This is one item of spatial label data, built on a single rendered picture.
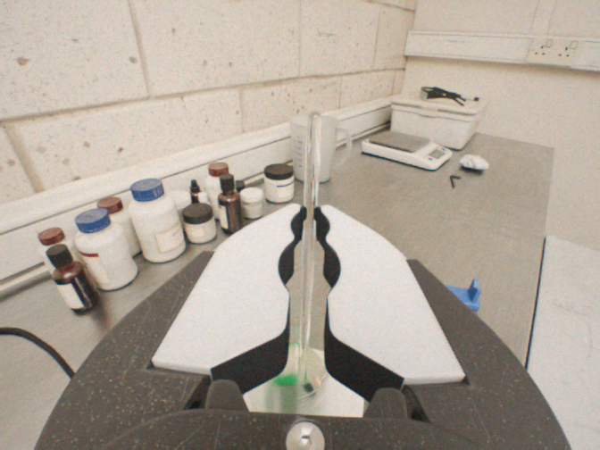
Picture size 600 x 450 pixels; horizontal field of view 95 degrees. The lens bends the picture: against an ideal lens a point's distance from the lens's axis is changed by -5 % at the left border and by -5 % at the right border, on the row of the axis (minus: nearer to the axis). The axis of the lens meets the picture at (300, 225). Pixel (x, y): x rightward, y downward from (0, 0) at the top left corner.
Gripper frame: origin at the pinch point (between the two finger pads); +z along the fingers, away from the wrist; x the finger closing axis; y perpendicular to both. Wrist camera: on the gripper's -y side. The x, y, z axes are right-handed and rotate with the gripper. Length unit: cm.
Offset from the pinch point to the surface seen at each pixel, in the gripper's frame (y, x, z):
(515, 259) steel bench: 25, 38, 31
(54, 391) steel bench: 25.8, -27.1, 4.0
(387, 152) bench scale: 22, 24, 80
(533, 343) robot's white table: 25.6, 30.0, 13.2
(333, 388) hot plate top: 17.1, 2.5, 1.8
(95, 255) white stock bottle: 18.7, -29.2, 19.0
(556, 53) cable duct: -9, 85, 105
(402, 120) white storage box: 16, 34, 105
